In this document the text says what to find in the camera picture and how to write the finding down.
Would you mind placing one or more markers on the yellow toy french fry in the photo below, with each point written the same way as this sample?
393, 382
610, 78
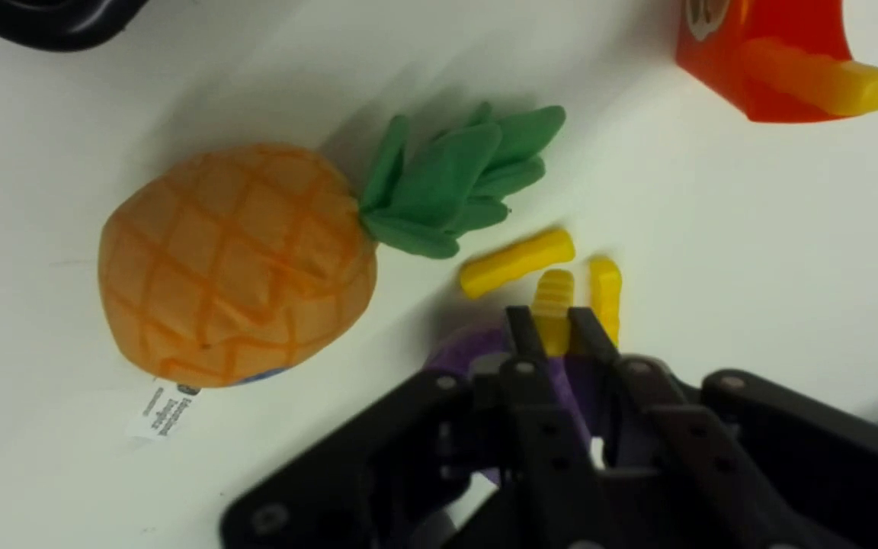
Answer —
837, 84
606, 290
517, 262
551, 300

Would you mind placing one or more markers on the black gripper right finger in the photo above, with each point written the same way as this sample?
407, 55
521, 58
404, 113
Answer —
762, 467

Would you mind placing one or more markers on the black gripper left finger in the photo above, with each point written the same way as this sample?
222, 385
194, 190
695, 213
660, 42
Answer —
380, 489

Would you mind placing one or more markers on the orange plush pineapple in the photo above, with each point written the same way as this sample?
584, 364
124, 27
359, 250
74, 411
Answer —
236, 262

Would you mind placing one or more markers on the purple plush eggplant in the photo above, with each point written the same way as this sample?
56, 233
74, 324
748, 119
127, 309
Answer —
464, 353

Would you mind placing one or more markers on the black ridged plastic tray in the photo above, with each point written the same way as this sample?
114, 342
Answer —
21, 15

